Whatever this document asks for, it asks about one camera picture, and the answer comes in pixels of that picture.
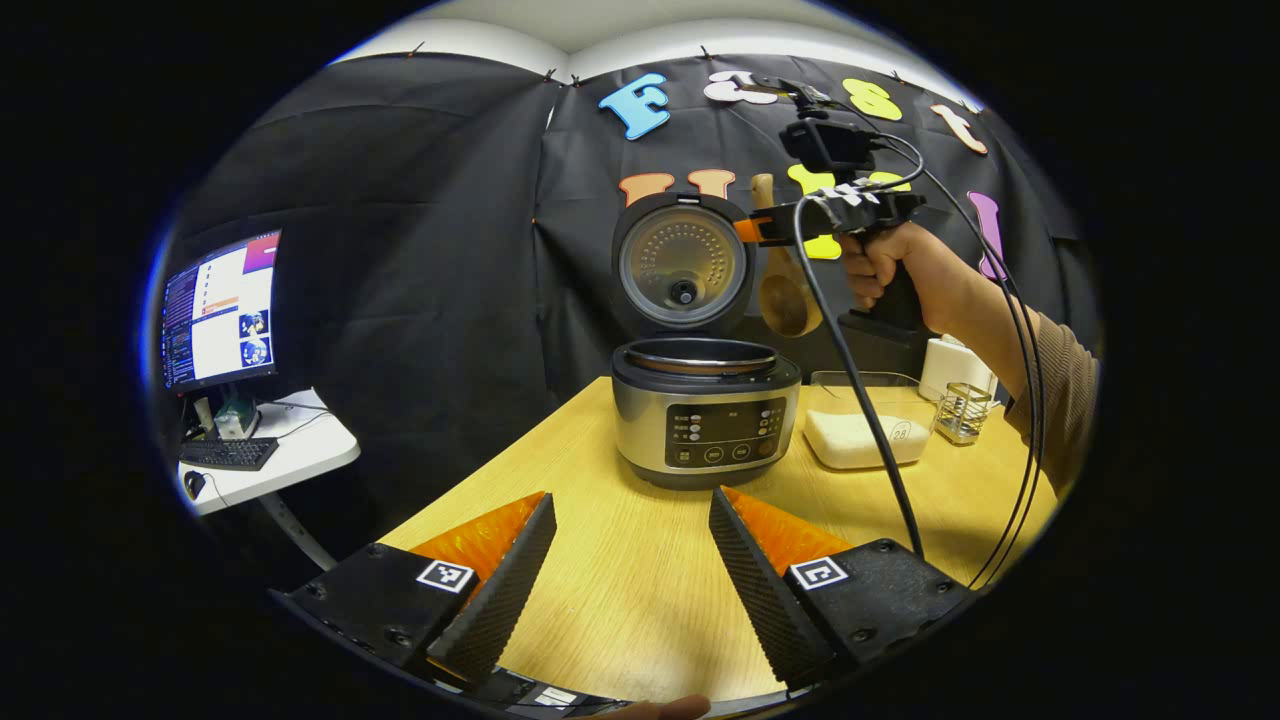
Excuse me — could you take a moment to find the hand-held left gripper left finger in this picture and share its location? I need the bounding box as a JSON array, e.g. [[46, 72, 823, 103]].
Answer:
[[285, 490, 557, 691]]

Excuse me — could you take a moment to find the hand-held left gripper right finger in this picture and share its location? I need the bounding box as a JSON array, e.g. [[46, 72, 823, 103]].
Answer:
[[708, 487, 976, 693]]

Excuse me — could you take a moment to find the wooden spoon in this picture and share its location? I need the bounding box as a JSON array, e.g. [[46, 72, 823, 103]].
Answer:
[[750, 173, 824, 339]]

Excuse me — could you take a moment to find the black and silver rice cooker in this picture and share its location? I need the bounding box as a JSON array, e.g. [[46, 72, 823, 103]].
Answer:
[[610, 193, 803, 491]]

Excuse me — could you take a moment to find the metal wire chopstick holder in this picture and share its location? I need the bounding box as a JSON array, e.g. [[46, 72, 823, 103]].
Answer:
[[935, 382, 993, 446]]

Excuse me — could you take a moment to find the clear plastic container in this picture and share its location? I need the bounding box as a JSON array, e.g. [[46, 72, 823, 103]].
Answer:
[[803, 370, 939, 471]]

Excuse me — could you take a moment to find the white toaster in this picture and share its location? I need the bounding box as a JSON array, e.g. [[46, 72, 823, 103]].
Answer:
[[918, 335, 999, 403]]

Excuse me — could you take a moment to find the white side table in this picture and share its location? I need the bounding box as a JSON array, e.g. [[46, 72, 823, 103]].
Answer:
[[178, 388, 361, 571]]

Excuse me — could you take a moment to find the black keyboard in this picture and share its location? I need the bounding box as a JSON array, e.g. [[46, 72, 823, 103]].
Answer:
[[178, 437, 281, 471]]

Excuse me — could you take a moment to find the small pale green box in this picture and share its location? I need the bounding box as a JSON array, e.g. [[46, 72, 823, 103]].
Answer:
[[215, 395, 261, 441]]

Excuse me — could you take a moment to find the computer monitor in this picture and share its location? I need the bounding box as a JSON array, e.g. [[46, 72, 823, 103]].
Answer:
[[160, 230, 283, 393]]

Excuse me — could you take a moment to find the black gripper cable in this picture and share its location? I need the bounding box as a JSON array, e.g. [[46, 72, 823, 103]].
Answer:
[[880, 130, 1046, 591], [793, 195, 926, 559]]

